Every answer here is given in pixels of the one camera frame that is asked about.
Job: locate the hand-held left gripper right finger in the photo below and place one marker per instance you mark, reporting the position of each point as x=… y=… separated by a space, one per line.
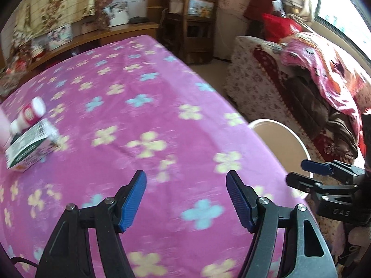
x=238 y=202

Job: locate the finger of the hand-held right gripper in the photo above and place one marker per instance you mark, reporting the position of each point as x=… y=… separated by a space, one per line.
x=314 y=166
x=301 y=181

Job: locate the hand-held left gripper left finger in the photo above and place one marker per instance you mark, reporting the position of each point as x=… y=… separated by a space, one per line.
x=134 y=199

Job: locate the white round bin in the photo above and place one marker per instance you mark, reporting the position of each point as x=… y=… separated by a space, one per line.
x=278 y=142

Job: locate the person's right forearm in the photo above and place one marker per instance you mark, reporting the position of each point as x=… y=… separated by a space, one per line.
x=359 y=246

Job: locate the brown jacket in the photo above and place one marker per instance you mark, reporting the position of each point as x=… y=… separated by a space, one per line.
x=307 y=104

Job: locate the floral covered sofa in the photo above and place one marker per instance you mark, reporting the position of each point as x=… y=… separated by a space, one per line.
x=260 y=87

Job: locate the pink printed blanket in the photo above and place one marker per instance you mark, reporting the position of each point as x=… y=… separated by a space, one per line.
x=327 y=69

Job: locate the white green milk carton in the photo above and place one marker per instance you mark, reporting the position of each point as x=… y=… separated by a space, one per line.
x=30 y=146

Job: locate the white yogurt bottle red label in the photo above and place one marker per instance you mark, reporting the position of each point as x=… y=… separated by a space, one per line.
x=30 y=114

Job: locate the red bag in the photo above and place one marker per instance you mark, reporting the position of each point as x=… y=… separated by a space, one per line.
x=279 y=26

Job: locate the pink water bottle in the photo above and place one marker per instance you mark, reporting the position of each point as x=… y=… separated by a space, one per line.
x=4 y=127

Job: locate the window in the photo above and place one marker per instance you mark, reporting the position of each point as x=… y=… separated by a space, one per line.
x=345 y=14

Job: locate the wooden headboard shelf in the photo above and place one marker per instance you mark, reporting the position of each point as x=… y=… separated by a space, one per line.
x=87 y=42

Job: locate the framed couple photo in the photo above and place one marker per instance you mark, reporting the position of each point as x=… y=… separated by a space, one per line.
x=59 y=37

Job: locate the small black box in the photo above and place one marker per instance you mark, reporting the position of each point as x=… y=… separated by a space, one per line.
x=138 y=20

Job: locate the dark wooden rack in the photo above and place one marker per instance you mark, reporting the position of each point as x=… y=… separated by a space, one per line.
x=191 y=23

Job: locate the white framed photo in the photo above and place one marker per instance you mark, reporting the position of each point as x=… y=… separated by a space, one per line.
x=120 y=13

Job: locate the yellow floral quilt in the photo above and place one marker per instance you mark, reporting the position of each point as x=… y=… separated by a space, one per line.
x=63 y=3

